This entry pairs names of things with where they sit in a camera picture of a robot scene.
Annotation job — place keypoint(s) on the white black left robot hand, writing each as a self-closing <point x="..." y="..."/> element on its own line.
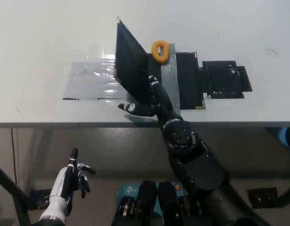
<point x="62" y="183"/>

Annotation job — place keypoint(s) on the clear taped plastic sheet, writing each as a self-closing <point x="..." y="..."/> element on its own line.
<point x="93" y="80"/>

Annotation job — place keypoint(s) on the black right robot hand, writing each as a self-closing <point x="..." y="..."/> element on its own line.
<point x="162" y="99"/>

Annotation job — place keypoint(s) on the teal TP-Link box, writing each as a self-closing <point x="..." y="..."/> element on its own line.
<point x="130" y="190"/>

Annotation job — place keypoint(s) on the black USC diary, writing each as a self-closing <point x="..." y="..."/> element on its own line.
<point x="130" y="61"/>

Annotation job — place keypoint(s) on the grey duct tape strip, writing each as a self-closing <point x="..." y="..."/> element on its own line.
<point x="168" y="68"/>

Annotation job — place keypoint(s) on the black desk frame bar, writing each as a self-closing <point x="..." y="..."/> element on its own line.
<point x="288" y="195"/>
<point x="10" y="186"/>

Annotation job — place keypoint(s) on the blue plastic object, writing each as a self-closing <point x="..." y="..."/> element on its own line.
<point x="285" y="139"/>

